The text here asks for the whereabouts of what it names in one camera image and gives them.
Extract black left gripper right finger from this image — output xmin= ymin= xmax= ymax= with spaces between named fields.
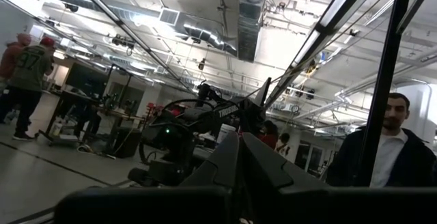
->
xmin=241 ymin=131 xmax=437 ymax=224

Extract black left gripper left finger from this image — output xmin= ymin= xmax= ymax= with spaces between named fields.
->
xmin=54 ymin=130 xmax=242 ymax=224

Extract black rectangular air duct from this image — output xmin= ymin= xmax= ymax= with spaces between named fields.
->
xmin=237 ymin=0 xmax=266 ymax=63

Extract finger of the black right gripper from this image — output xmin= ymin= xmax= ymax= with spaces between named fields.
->
xmin=252 ymin=77 xmax=272 ymax=107

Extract person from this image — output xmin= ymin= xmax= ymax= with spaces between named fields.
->
xmin=258 ymin=120 xmax=279 ymax=150
xmin=0 ymin=32 xmax=32 ymax=124
xmin=7 ymin=36 xmax=56 ymax=141
xmin=274 ymin=132 xmax=292 ymax=157
xmin=326 ymin=92 xmax=437 ymax=188

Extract LED light bar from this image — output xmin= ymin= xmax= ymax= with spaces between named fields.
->
xmin=292 ymin=0 xmax=368 ymax=68

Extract white container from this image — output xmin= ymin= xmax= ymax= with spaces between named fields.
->
xmin=216 ymin=124 xmax=237 ymax=145

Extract silver round air duct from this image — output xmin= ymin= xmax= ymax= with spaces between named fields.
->
xmin=29 ymin=0 xmax=238 ymax=56

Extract black aluminium rig frame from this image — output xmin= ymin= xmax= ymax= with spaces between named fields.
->
xmin=66 ymin=0 xmax=437 ymax=188

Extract black box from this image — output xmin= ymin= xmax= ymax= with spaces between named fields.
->
xmin=111 ymin=126 xmax=143 ymax=159

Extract black monitor screen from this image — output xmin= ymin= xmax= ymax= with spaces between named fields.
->
xmin=64 ymin=62 xmax=109 ymax=99

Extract workbench table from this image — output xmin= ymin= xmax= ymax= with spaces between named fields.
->
xmin=39 ymin=90 xmax=146 ymax=146

